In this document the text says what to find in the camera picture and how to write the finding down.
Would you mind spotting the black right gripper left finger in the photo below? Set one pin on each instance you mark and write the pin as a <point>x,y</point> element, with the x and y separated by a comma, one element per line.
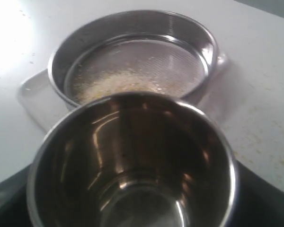
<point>13,204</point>

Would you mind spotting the white square plastic tray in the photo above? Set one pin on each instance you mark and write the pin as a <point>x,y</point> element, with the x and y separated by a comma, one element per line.
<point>46,108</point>

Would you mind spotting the stainless steel cup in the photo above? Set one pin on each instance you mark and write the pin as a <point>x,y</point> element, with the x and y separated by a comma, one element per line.
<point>135,159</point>

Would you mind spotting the round stainless steel sieve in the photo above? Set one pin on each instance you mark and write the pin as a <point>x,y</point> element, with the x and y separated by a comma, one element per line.
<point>139,50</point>

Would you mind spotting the yellow white grain mix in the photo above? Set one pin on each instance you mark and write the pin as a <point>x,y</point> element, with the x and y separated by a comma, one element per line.
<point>94,78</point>

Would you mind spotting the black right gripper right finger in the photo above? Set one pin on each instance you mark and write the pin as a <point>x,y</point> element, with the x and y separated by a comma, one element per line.
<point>260,204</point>

